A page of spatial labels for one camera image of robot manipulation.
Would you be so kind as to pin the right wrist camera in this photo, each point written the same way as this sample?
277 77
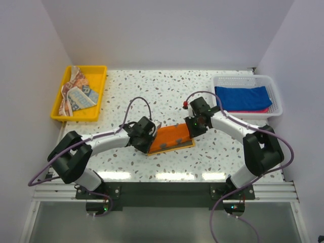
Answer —
188 108

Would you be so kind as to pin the white perforated plastic basket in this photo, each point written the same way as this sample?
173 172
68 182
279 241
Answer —
250 81

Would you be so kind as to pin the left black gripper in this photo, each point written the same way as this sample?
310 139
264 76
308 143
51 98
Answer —
145 149

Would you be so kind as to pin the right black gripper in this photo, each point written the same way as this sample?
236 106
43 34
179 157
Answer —
193 132

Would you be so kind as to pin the white orange patterned towel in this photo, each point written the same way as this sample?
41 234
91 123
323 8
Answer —
77 94

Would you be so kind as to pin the blue towel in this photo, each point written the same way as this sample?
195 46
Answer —
237 99

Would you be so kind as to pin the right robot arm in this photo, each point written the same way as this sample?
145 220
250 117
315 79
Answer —
262 150

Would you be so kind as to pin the aluminium extrusion rail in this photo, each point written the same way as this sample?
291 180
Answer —
270 188

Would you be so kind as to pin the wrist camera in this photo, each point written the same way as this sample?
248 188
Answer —
188 108
157 124

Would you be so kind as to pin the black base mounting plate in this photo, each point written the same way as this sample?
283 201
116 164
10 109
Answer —
116 196

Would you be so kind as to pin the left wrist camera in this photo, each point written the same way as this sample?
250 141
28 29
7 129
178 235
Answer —
157 124

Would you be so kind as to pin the yellow plastic bin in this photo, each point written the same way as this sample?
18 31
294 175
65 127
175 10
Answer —
96 75

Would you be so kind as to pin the pink microfiber towel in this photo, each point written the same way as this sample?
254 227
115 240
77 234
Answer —
252 111

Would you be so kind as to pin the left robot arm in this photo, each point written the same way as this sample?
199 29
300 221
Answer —
70 157

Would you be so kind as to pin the orange grey cat towel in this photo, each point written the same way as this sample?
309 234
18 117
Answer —
171 138

